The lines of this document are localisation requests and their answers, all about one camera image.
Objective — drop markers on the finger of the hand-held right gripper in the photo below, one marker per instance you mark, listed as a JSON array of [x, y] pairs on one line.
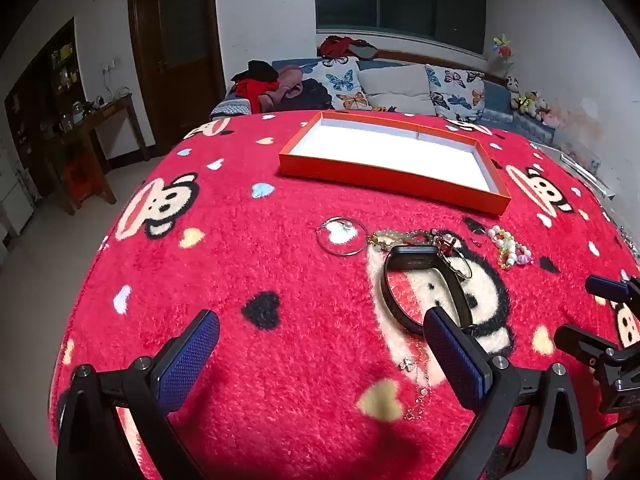
[[607, 287], [580, 342]]

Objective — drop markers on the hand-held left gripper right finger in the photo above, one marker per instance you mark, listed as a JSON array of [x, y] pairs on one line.
[[457, 355]]

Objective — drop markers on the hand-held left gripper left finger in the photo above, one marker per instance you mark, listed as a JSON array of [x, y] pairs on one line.
[[186, 360]]

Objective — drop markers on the large plain hoop earring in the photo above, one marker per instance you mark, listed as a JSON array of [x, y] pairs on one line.
[[470, 269]]

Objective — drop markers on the black smart band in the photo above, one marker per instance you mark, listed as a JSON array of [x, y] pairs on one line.
[[415, 258]]

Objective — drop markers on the red bead ornament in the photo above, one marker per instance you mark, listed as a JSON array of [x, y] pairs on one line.
[[445, 246]]

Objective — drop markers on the orange shallow box tray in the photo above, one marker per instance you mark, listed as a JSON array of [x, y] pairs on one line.
[[395, 147]]

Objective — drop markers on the red printed monkey blanket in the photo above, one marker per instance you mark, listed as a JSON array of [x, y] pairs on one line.
[[280, 260]]

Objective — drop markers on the silver hoop earring with pearl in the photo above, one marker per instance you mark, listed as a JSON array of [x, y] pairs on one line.
[[345, 223]]

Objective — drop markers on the plush toys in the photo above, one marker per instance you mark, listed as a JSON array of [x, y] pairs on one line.
[[530, 102]]

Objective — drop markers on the red crate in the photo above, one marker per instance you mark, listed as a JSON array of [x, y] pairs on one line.
[[77, 175]]

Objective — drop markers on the blue sofa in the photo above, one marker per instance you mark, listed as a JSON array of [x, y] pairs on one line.
[[495, 97]]

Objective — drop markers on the white refrigerator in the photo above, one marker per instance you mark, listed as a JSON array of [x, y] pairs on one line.
[[12, 195]]

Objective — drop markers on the butterfly print cushion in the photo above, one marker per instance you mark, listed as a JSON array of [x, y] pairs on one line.
[[345, 82], [457, 92]]

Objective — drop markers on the toy flowers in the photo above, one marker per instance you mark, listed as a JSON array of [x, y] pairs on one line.
[[502, 50]]

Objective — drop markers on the wooden side table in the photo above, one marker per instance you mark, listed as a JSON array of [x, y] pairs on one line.
[[107, 110]]

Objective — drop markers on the grey cushion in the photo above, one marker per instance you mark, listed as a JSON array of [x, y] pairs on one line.
[[395, 87]]

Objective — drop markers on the pile of clothes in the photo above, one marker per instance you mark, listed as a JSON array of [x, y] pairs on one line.
[[280, 87]]

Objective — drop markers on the dark wooden door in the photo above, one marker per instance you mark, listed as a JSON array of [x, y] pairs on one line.
[[175, 60]]

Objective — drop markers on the dark shelf cabinet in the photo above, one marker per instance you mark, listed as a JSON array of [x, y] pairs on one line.
[[62, 70]]

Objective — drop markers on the red clothes on windowsill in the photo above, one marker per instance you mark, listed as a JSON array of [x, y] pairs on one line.
[[342, 46]]

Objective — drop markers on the window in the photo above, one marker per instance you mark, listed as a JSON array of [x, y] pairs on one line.
[[400, 0]]

